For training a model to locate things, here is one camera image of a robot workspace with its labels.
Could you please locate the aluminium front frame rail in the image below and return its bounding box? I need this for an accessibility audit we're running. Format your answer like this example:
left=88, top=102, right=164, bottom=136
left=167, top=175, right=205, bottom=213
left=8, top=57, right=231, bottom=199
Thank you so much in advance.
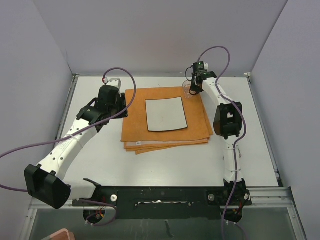
left=32, top=182, right=291, bottom=209

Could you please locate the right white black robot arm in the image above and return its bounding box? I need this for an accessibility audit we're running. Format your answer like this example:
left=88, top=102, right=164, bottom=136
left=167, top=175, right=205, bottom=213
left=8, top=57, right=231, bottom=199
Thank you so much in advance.
left=189, top=61, right=243, bottom=205

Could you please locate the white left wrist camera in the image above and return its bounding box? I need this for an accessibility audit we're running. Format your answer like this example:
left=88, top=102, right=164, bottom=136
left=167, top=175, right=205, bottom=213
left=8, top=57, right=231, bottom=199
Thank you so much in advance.
left=102, top=78, right=122, bottom=89

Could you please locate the white square plate black rim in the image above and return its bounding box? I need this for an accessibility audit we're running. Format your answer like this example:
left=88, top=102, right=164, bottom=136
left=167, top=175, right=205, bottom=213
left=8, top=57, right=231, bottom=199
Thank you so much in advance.
left=145, top=97, right=188, bottom=132

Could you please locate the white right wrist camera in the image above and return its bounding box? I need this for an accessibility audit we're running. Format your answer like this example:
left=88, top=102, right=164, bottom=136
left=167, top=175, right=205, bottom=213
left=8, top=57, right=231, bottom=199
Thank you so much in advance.
left=203, top=62, right=209, bottom=70

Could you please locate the orange cloth placemat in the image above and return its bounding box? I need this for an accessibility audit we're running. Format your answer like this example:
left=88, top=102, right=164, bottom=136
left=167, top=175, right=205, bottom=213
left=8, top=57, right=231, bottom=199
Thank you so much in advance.
left=121, top=86, right=214, bottom=154

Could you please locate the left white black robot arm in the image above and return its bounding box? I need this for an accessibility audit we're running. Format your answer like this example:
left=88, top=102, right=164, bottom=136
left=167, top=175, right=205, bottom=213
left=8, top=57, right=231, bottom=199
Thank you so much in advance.
left=24, top=78, right=128, bottom=209

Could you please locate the pink box corner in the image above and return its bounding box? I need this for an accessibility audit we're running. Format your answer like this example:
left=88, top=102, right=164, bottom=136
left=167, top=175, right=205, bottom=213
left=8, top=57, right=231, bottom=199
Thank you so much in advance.
left=42, top=228, right=76, bottom=240

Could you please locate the clear plastic cup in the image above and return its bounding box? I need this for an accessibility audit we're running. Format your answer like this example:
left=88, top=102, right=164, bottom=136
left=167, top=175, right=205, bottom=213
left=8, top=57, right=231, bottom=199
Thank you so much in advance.
left=182, top=80, right=193, bottom=99

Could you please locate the aluminium right side rail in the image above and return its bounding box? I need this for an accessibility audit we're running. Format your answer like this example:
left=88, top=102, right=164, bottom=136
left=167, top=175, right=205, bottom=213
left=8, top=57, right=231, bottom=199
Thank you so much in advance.
left=243, top=72, right=284, bottom=187

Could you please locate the aluminium left side rail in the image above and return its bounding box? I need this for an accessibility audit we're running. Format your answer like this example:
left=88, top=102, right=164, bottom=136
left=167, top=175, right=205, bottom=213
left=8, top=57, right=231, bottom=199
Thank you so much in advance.
left=55, top=74, right=79, bottom=140

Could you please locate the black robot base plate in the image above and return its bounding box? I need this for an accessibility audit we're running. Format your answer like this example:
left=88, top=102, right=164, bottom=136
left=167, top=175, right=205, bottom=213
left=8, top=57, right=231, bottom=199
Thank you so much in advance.
left=72, top=185, right=252, bottom=222

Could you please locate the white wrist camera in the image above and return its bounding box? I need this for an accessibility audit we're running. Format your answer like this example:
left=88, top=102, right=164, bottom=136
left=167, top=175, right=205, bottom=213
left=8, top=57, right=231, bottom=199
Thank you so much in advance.
left=203, top=62, right=209, bottom=70
left=102, top=78, right=122, bottom=89

